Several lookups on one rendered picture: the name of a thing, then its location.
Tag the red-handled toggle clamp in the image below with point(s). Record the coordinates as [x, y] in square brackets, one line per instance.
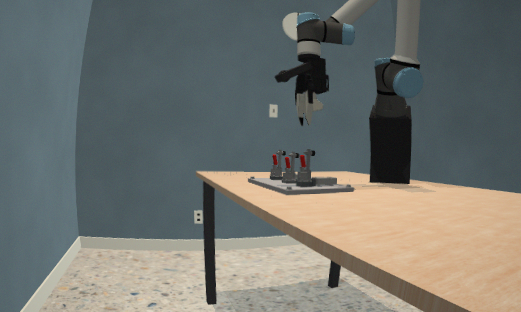
[304, 175]

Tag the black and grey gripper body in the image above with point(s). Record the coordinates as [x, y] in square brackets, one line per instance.
[318, 66]

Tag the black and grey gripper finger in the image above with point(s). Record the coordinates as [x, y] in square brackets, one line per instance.
[300, 104]
[311, 102]

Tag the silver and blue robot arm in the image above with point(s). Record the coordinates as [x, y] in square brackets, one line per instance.
[404, 77]

